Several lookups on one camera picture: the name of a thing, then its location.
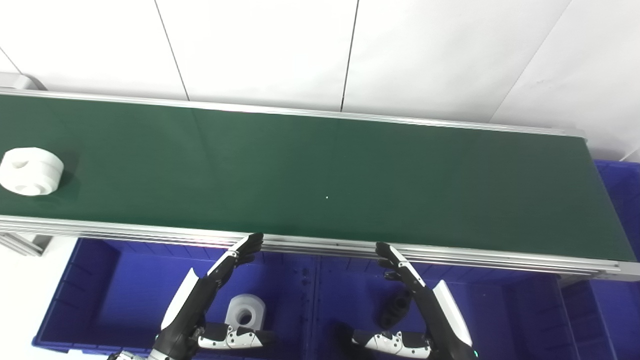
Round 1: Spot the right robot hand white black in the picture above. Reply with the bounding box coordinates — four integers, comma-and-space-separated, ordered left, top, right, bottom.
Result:
350, 242, 477, 360

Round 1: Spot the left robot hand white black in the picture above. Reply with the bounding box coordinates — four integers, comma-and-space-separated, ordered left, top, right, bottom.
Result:
150, 232, 276, 360

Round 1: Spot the white round plastic part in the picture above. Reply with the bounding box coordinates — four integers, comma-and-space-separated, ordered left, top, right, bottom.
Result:
0, 147, 65, 197

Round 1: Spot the black plastic part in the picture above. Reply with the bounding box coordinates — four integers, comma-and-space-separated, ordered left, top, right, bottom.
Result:
378, 292, 414, 330

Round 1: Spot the white plastic part with hole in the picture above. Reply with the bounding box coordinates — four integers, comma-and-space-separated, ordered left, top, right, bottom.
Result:
224, 294, 267, 330

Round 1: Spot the blue plastic bin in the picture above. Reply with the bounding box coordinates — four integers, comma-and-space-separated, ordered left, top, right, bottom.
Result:
559, 159, 640, 360
309, 252, 577, 360
32, 237, 318, 360

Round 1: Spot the green conveyor belt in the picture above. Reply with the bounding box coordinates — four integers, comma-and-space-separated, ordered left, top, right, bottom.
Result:
0, 88, 640, 282
0, 94, 624, 262

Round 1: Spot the aluminium conveyor support leg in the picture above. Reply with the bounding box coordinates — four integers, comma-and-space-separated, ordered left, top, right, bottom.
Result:
0, 232, 54, 257

